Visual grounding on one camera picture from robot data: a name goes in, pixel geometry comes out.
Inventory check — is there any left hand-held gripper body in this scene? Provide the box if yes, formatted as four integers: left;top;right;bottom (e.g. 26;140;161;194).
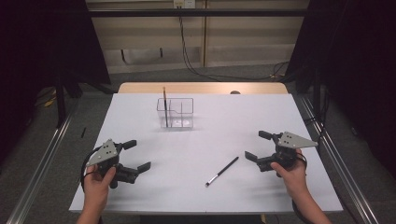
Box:
85;138;140;189

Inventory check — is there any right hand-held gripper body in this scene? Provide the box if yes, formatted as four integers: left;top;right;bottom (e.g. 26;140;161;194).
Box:
257;131;319;179

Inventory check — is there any white-tipped black makeup brush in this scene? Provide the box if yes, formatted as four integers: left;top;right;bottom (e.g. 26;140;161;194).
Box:
205;156;240;188

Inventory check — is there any orange-tipped black makeup brush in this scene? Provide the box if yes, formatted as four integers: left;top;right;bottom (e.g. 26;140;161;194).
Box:
162;86;170;129

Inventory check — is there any clear plastic organizer box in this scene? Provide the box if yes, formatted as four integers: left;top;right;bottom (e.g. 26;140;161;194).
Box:
156;97;194;131

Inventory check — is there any person's left hand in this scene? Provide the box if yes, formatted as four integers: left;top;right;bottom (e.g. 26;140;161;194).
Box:
82;163;118;215

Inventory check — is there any person's right hand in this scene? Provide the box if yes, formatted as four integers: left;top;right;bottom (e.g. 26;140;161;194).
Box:
269;148;309;200

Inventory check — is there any black metal stand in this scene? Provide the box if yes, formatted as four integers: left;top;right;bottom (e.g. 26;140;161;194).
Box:
53;69;68;129

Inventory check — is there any yellow floor item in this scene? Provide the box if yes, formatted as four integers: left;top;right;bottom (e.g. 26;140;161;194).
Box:
43;95;58;108

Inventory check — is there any black curtain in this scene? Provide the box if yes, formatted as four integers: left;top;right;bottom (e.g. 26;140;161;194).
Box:
283;0;396;180
0;0;112;171

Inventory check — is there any black horizontal bar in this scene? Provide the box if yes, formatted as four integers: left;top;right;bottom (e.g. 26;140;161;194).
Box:
88;8;310;19

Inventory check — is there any right hand-held gripper cable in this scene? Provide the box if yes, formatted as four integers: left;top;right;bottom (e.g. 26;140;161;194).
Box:
297;152;309;171

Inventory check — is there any hand-held gripper cable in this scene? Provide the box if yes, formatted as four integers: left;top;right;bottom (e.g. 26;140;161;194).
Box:
79;145;106;193
297;152;309;171

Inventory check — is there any left hand-held gripper cable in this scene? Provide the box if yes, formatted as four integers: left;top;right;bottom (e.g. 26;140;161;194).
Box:
79;145;106;193

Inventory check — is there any aluminium floor rail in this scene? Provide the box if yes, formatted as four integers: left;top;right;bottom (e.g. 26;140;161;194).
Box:
6;104;79;224
298;92;381;224

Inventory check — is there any black wall cable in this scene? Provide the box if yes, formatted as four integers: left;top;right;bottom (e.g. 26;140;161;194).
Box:
177;15;290;82

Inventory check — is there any white wall outlet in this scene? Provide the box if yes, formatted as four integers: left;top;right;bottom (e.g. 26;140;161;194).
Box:
173;0;196;9

